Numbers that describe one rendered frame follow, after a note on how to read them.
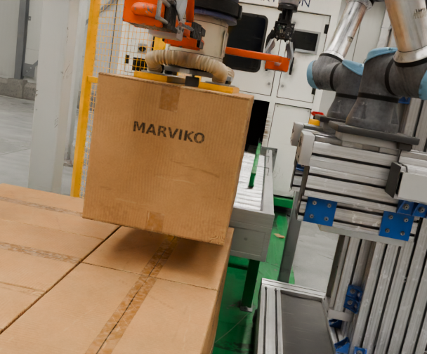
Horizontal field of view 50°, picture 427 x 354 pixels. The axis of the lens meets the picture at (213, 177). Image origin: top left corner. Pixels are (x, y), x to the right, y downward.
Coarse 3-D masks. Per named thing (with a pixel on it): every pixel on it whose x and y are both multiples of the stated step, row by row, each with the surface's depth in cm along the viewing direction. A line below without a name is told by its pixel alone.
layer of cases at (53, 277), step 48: (0, 192) 179; (48, 192) 190; (0, 240) 134; (48, 240) 140; (96, 240) 147; (144, 240) 154; (192, 240) 162; (0, 288) 108; (48, 288) 112; (96, 288) 115; (144, 288) 120; (192, 288) 124; (0, 336) 90; (48, 336) 92; (96, 336) 95; (144, 336) 98; (192, 336) 101
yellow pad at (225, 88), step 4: (200, 84) 129; (204, 84) 129; (208, 84) 129; (212, 84) 129; (216, 84) 129; (220, 84) 131; (224, 84) 131; (228, 84) 142; (204, 88) 129; (208, 88) 129; (212, 88) 129; (216, 88) 129; (220, 88) 129; (224, 88) 129; (228, 88) 128; (232, 88) 129; (236, 88) 143; (224, 92) 129; (228, 92) 129; (232, 92) 129; (236, 92) 146
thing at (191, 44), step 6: (204, 30) 120; (204, 36) 122; (168, 42) 116; (174, 42) 116; (180, 42) 116; (186, 42) 115; (192, 42) 115; (198, 42) 116; (192, 48) 123; (198, 48) 123
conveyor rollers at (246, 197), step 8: (248, 152) 408; (248, 160) 363; (264, 160) 380; (248, 168) 328; (240, 176) 293; (248, 176) 300; (256, 176) 301; (240, 184) 267; (248, 184) 274; (256, 184) 275; (240, 192) 248; (248, 192) 249; (256, 192) 256; (240, 200) 231; (248, 200) 231; (256, 200) 238; (248, 208) 221; (256, 208) 221
